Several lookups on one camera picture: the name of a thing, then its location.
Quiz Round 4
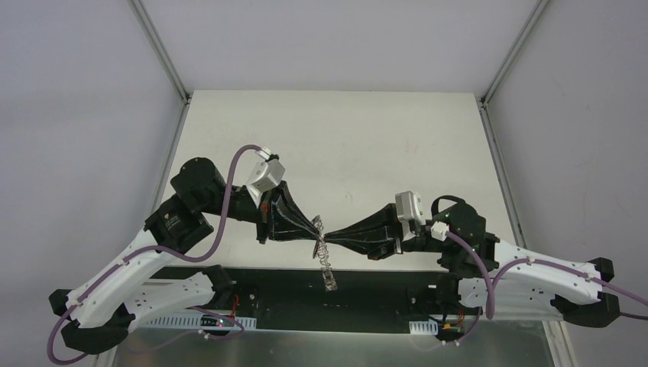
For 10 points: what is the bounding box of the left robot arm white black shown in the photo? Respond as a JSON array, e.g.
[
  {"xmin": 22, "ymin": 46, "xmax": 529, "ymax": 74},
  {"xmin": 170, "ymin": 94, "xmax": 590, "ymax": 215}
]
[{"xmin": 49, "ymin": 157, "xmax": 321, "ymax": 355}]

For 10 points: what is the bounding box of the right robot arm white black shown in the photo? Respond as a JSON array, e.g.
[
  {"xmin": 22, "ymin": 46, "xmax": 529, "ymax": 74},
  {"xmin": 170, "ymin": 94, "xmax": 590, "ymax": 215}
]
[{"xmin": 323, "ymin": 191, "xmax": 620, "ymax": 328}]

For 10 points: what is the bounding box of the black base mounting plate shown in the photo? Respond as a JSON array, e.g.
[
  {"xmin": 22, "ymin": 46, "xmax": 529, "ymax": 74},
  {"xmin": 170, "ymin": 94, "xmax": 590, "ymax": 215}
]
[{"xmin": 132, "ymin": 267, "xmax": 538, "ymax": 336}]

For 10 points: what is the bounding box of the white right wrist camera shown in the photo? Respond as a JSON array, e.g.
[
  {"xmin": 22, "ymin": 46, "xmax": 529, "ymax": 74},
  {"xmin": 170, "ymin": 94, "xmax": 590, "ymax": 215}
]
[{"xmin": 395, "ymin": 191, "xmax": 426, "ymax": 241}]

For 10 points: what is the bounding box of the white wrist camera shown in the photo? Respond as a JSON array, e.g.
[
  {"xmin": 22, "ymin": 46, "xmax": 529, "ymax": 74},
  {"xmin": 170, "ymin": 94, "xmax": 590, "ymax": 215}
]
[
  {"xmin": 245, "ymin": 148, "xmax": 286, "ymax": 195},
  {"xmin": 395, "ymin": 191, "xmax": 426, "ymax": 241}
]

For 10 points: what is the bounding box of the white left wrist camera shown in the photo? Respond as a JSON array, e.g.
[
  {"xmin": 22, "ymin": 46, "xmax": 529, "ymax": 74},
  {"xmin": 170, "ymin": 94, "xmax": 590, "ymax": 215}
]
[{"xmin": 245, "ymin": 148, "xmax": 286, "ymax": 195}]

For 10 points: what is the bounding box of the white slotted cable duct right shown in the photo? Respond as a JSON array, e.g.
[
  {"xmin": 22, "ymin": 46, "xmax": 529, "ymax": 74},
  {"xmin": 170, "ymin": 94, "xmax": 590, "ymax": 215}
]
[{"xmin": 408, "ymin": 319, "xmax": 439, "ymax": 336}]

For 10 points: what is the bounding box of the white slotted cable duct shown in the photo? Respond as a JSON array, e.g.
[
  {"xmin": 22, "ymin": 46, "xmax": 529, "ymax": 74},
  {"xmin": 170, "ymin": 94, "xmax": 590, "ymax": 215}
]
[
  {"xmin": 142, "ymin": 312, "xmax": 257, "ymax": 331},
  {"xmin": 408, "ymin": 319, "xmax": 439, "ymax": 336}
]

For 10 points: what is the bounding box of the white slotted cable duct left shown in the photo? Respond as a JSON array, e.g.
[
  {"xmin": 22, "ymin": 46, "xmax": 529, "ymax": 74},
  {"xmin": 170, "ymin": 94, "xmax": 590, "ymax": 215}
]
[{"xmin": 142, "ymin": 312, "xmax": 257, "ymax": 331}]

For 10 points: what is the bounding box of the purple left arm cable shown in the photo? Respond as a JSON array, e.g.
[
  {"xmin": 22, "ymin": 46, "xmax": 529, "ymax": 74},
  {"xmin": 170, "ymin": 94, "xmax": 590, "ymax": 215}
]
[{"xmin": 47, "ymin": 145, "xmax": 274, "ymax": 367}]

